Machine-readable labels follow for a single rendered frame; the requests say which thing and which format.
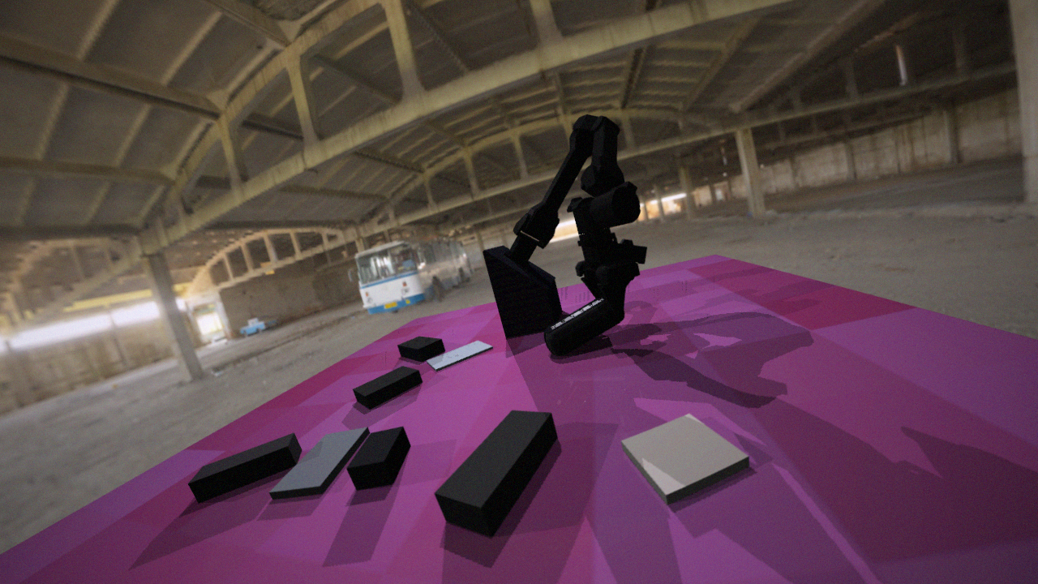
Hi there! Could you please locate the white flat rectangular plate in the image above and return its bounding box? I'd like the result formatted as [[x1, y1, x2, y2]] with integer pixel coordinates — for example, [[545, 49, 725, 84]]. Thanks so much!
[[427, 341, 493, 371]]

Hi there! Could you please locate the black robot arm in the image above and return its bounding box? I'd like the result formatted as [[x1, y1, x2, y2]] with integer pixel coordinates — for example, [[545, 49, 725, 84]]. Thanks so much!
[[504, 114, 647, 267]]

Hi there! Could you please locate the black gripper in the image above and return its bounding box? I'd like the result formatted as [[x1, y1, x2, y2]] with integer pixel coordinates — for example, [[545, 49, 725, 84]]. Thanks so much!
[[576, 228, 640, 317]]

